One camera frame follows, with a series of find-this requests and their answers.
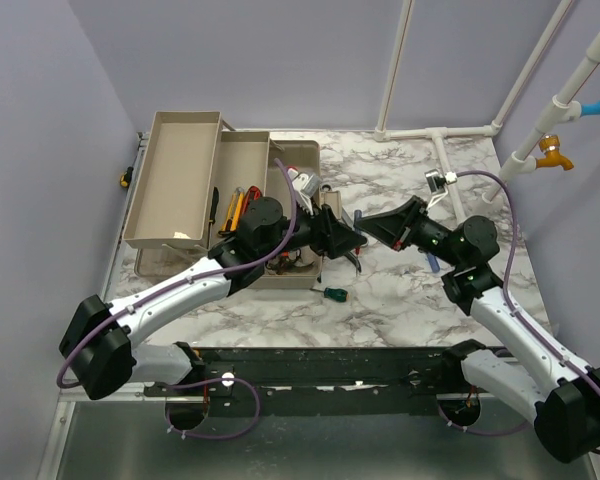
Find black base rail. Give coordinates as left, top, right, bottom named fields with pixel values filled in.
left=144, top=342, right=564, bottom=419

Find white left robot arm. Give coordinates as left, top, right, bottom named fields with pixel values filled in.
left=59, top=197, right=366, bottom=400

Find yellow utility knife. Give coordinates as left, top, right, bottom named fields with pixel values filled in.
left=218, top=187, right=245, bottom=237

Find orange brass tap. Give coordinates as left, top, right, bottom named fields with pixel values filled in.
left=536, top=134, right=574, bottom=171

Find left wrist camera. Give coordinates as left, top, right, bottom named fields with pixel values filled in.
left=287, top=167, right=322, bottom=216

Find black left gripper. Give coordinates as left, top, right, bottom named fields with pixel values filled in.
left=259, top=196, right=365, bottom=261

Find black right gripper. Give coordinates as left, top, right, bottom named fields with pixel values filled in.
left=355, top=196, right=464, bottom=268

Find beige plastic tool box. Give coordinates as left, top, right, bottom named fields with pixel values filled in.
left=123, top=111, right=320, bottom=283

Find aluminium frame rail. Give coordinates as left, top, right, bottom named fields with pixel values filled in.
left=98, top=131, right=150, bottom=300

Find orange black pliers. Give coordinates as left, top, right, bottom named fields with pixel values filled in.
left=266, top=250, right=302, bottom=275

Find yellow black knob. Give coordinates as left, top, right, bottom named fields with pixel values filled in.
left=119, top=166, right=134, bottom=189

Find yellow black screwdriver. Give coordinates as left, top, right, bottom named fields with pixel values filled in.
left=207, top=186, right=219, bottom=243

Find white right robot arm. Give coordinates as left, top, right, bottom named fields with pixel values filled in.
left=355, top=196, right=600, bottom=463

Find white pvc pipe frame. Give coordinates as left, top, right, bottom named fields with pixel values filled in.
left=372, top=0, right=600, bottom=241

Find red black utility tool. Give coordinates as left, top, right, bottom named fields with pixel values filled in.
left=244, top=185, right=262, bottom=208

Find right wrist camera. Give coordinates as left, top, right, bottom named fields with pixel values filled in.
left=425, top=169, right=458, bottom=210

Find green stubby screwdriver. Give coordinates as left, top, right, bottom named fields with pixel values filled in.
left=312, top=287, right=349, bottom=303

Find black pruning shears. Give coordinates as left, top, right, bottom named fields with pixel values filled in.
left=344, top=251, right=362, bottom=275

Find blue handled screwdriver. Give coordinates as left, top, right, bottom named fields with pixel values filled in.
left=426, top=253, right=440, bottom=273

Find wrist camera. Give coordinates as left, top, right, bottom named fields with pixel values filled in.
left=287, top=167, right=322, bottom=216
left=425, top=169, right=458, bottom=210

